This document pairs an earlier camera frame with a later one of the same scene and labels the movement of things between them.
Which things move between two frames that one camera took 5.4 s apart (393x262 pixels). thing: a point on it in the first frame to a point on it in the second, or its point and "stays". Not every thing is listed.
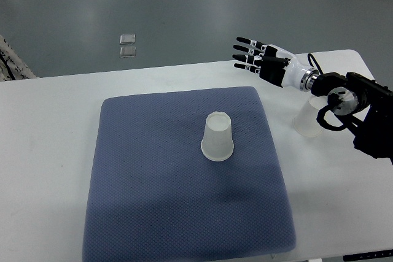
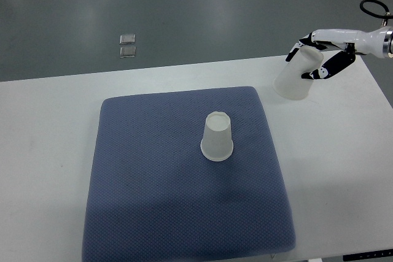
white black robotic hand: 274,64 to 377,43
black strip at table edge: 376,254 stays
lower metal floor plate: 126,51 stays
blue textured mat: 155,198 stays
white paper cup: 306,123 to 289,84
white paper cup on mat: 217,144 stays
